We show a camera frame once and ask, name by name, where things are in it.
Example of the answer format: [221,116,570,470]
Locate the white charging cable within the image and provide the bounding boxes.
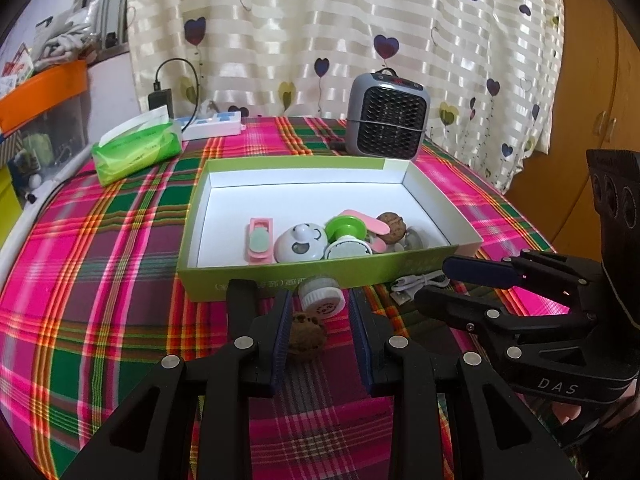
[389,270,453,306]

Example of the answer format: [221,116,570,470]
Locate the grey space heater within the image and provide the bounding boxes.
[346,70,432,162]

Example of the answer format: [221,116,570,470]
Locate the brown walnut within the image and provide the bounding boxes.
[289,311,328,362]
[376,211,407,245]

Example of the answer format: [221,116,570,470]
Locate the plain pink clip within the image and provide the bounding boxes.
[344,210,388,253]

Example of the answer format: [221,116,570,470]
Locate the black power adapter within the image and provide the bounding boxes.
[148,89,175,120]

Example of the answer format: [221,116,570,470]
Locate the black charger cable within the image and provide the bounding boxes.
[154,57,201,116]

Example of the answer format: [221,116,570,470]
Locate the small white round jar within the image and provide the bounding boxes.
[298,276,345,318]

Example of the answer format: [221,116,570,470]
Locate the white and grey small gadget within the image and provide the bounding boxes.
[390,230,430,252]

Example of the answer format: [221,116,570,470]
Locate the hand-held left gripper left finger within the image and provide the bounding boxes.
[60,279,293,480]

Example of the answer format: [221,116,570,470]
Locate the heart print curtain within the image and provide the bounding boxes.
[125,0,566,196]

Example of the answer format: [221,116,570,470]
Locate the white power strip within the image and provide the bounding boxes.
[172,112,243,141]

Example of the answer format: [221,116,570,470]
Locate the pink plaid tablecloth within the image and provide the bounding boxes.
[0,116,571,480]

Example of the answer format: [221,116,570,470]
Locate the yellow cardboard box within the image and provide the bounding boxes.
[0,165,23,251]

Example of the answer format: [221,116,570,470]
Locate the green tissue pack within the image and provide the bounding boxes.
[91,106,183,187]

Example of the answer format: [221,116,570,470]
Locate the green and white plunger gadget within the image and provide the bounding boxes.
[322,212,375,261]

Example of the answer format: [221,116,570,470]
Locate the panda-shaped round gadget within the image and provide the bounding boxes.
[273,222,328,263]

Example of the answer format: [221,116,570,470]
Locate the white work gloves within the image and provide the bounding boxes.
[35,2,101,68]

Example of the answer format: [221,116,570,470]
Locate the green cardboard box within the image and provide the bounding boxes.
[176,155,484,302]

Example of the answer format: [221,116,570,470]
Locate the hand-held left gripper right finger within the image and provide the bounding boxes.
[348,289,583,480]

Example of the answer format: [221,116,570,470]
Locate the wooden wardrobe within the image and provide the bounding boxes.
[505,0,640,266]

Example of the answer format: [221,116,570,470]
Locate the pink clip with green pad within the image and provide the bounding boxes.
[245,216,276,264]

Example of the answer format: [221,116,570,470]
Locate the person's right hand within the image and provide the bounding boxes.
[550,394,588,427]

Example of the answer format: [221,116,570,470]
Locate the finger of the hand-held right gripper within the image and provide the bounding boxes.
[442,249,607,312]
[414,287,599,349]

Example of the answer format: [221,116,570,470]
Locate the orange lid storage bin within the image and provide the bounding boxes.
[0,59,91,161]

